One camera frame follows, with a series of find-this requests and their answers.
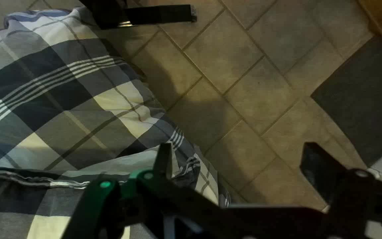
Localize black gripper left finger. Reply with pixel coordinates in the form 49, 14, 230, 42
62, 141, 228, 239

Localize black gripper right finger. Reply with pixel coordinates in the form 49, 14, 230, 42
299, 141, 382, 239

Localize blue plaid pillow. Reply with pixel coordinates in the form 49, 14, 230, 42
0, 5, 201, 187

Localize dark grey floor rug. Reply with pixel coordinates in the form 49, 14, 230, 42
310, 30, 382, 167

